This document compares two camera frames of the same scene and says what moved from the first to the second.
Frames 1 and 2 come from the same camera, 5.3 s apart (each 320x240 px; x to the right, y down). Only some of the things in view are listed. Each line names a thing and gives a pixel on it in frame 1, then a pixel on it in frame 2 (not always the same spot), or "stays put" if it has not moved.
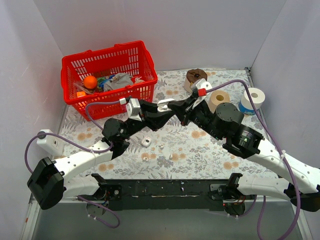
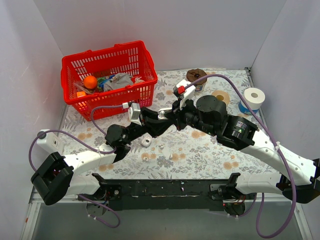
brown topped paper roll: [192, 75] stays put
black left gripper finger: [145, 106] to [149, 115]
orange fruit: [90, 82] stays put
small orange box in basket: [81, 94] stays put
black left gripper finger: [154, 120] to [157, 128]
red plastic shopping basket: [94, 81] stays put
